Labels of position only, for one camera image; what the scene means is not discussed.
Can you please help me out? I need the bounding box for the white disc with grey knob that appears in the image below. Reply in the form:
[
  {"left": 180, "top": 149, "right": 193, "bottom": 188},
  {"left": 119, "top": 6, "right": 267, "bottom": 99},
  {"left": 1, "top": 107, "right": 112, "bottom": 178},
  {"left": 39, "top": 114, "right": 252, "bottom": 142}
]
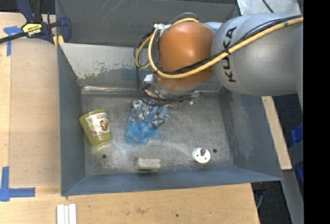
[{"left": 191, "top": 147, "right": 211, "bottom": 165}]

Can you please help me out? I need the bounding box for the grey metal bin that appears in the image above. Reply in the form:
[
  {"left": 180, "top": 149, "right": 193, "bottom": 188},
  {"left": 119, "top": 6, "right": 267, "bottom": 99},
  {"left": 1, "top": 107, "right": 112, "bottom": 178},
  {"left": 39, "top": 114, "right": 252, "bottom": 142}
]
[{"left": 54, "top": 0, "right": 285, "bottom": 197}]

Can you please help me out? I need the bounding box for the blue cloth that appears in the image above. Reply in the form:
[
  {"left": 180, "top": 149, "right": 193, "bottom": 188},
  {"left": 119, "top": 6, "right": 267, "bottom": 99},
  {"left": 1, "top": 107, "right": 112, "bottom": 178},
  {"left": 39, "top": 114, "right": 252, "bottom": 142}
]
[{"left": 125, "top": 105, "right": 168, "bottom": 145}]

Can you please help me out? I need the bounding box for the green cup with printed label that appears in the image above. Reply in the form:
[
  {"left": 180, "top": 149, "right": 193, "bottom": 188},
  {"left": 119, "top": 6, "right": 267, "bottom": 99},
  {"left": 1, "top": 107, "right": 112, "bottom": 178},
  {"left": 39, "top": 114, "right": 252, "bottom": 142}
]
[{"left": 78, "top": 109, "right": 114, "bottom": 147}]

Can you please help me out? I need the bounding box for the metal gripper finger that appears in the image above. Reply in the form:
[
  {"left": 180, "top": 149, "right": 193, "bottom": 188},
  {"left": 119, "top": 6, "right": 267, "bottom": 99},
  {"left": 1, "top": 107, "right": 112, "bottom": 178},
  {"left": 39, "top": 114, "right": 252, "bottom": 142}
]
[
  {"left": 133, "top": 100, "right": 150, "bottom": 118},
  {"left": 152, "top": 107, "right": 170, "bottom": 128}
]

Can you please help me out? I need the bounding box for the grey rectangular block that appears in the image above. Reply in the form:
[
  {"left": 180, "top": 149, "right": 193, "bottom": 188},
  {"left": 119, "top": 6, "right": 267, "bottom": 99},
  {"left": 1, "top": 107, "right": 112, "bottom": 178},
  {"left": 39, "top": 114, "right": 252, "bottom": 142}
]
[{"left": 134, "top": 157, "right": 161, "bottom": 172}]

